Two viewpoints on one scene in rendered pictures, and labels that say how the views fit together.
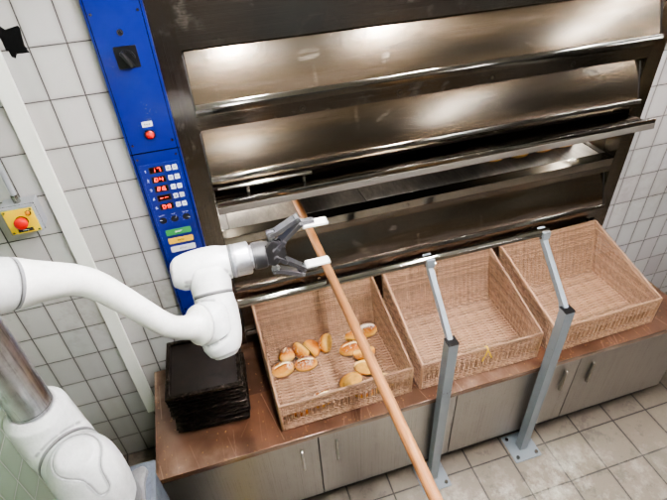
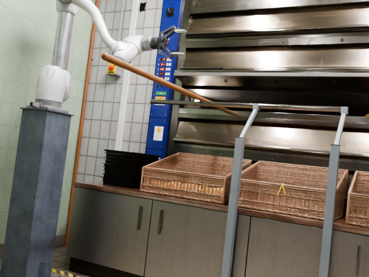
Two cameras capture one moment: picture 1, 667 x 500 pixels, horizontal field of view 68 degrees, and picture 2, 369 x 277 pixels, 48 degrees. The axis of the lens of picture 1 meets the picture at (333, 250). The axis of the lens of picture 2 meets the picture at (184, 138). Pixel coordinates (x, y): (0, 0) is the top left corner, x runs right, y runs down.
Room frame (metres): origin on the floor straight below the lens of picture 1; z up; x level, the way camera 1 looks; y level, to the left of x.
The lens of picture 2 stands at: (-0.64, -1.64, 0.79)
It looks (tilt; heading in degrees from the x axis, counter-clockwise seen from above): 3 degrees up; 42
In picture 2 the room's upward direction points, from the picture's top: 6 degrees clockwise
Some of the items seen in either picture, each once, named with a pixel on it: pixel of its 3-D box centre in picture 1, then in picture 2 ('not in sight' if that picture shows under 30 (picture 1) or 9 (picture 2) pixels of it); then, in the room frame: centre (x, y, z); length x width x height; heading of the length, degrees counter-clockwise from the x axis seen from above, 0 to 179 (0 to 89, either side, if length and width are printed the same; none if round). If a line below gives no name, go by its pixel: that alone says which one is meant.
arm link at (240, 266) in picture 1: (241, 259); (149, 43); (1.05, 0.25, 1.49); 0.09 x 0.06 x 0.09; 15
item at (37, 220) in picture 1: (24, 215); (114, 69); (1.38, 1.00, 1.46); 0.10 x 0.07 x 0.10; 105
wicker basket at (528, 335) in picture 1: (457, 312); (290, 186); (1.55, -0.53, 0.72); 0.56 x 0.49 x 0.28; 104
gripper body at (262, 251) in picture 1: (268, 253); (160, 43); (1.06, 0.18, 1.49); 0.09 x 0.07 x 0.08; 105
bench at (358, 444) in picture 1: (426, 383); (260, 258); (1.50, -0.41, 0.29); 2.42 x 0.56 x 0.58; 105
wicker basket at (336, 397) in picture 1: (330, 345); (197, 175); (1.40, 0.04, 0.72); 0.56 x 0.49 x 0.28; 106
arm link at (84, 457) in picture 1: (88, 474); (51, 83); (0.64, 0.63, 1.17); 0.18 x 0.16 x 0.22; 49
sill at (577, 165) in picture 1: (432, 195); (304, 117); (1.82, -0.44, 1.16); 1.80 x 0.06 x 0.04; 105
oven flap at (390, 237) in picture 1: (432, 224); (301, 138); (1.80, -0.44, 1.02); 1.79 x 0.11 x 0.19; 105
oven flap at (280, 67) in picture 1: (449, 43); (313, 18); (1.80, -0.44, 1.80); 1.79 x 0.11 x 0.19; 105
